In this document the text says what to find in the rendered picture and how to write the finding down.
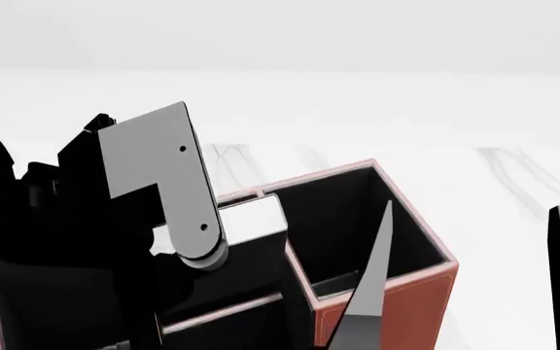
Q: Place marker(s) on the red-brown leather caddy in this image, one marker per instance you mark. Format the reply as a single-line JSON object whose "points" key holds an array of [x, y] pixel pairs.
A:
{"points": [[392, 313]]}

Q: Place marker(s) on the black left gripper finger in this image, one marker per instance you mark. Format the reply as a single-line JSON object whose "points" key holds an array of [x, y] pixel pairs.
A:
{"points": [[83, 164]]}

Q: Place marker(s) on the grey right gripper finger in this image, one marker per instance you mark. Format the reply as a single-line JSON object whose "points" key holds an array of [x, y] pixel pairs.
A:
{"points": [[370, 284]]}

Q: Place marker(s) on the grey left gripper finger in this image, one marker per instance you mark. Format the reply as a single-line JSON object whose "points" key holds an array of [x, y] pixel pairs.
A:
{"points": [[163, 156]]}

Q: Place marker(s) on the black book with white pages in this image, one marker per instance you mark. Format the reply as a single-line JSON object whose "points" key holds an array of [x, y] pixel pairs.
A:
{"points": [[253, 222]]}

